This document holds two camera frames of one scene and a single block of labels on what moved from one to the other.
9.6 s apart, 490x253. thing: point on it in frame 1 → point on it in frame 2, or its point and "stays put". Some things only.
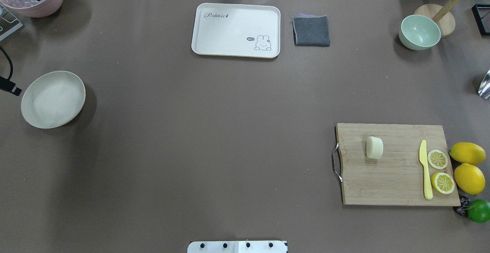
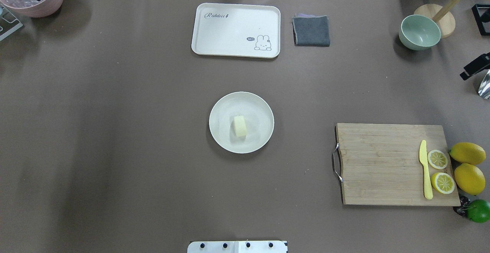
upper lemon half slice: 437,159 stays put
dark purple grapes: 464,201 stays put
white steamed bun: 374,147 → 240,126
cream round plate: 53,100 → 241,122
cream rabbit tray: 236,30 stays put
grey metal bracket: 8,23 stays put
